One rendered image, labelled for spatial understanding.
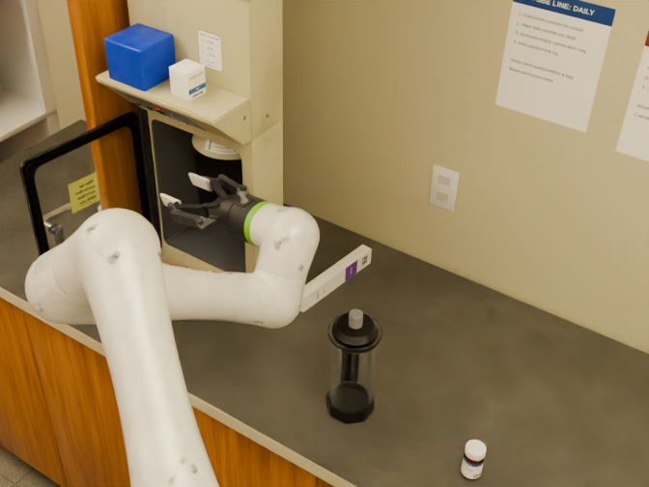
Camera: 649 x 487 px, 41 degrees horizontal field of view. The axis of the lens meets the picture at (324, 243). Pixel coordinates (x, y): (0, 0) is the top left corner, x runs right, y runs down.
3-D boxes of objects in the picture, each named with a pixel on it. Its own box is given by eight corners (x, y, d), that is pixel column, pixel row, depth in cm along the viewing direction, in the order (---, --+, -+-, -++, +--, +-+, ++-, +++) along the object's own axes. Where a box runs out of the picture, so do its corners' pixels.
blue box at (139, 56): (142, 61, 185) (137, 21, 179) (177, 74, 180) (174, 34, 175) (108, 78, 178) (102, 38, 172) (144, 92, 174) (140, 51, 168)
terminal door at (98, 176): (155, 250, 217) (137, 109, 192) (52, 311, 198) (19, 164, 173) (152, 248, 217) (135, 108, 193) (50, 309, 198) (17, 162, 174)
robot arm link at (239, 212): (253, 258, 171) (286, 231, 175) (235, 212, 164) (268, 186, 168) (235, 249, 175) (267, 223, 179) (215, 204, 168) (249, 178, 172)
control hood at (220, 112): (137, 97, 193) (132, 56, 187) (252, 141, 179) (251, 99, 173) (99, 118, 185) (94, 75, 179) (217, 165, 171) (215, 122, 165)
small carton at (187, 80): (188, 85, 177) (185, 58, 173) (206, 92, 174) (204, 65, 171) (171, 94, 173) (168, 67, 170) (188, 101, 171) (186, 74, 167)
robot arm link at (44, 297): (50, 306, 126) (44, 230, 130) (14, 332, 135) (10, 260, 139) (157, 312, 139) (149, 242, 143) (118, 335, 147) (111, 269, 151)
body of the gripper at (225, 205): (252, 189, 173) (224, 179, 179) (222, 213, 169) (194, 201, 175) (264, 218, 178) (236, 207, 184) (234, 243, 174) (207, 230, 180)
